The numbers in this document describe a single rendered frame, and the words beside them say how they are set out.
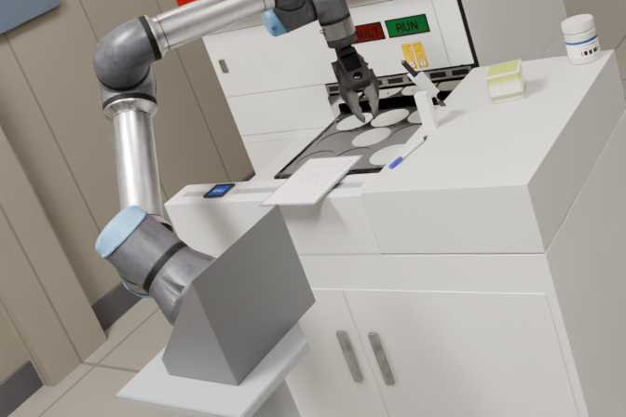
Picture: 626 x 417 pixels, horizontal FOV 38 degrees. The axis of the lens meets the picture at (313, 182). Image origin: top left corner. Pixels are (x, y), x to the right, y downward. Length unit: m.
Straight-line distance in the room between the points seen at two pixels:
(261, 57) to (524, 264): 1.16
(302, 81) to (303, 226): 0.72
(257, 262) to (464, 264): 0.42
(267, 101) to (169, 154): 1.58
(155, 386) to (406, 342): 0.56
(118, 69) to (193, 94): 2.44
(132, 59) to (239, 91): 0.86
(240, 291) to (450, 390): 0.61
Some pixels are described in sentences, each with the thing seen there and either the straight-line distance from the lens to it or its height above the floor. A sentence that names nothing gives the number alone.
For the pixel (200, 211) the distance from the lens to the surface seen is 2.11.
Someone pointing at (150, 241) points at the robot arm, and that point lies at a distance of 1.70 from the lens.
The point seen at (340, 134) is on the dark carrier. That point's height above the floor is 0.90.
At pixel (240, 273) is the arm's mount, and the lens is 1.64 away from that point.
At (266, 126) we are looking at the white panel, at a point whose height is 0.87.
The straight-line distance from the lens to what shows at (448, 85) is 2.36.
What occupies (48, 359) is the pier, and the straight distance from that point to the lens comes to 3.73.
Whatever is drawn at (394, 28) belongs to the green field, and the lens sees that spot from 2.37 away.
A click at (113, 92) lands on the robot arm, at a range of 1.99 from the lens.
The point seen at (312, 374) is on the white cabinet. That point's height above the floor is 0.48.
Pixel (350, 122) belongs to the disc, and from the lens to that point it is 2.42.
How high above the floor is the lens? 1.70
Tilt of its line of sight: 22 degrees down
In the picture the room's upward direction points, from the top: 20 degrees counter-clockwise
